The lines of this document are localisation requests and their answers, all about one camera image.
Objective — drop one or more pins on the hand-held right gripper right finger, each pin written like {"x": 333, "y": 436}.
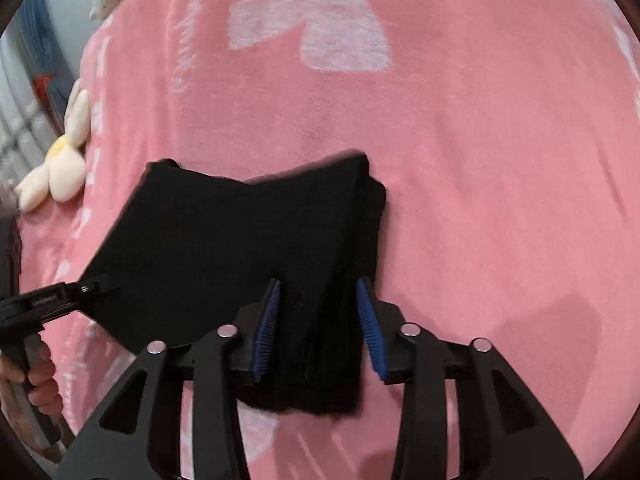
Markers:
{"x": 372, "y": 335}

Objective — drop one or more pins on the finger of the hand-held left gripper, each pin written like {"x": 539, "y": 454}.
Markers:
{"x": 92, "y": 291}

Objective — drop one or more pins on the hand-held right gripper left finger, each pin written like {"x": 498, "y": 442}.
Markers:
{"x": 266, "y": 335}

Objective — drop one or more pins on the black pants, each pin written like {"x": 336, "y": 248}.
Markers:
{"x": 200, "y": 240}

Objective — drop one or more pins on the person's left hand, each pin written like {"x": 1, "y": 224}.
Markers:
{"x": 42, "y": 385}

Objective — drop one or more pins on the cream flower plush toy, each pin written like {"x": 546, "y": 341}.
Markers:
{"x": 62, "y": 170}

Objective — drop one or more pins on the white ribbed panel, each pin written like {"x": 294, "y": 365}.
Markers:
{"x": 17, "y": 135}

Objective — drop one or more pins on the pink printed blanket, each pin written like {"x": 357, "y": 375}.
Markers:
{"x": 475, "y": 160}

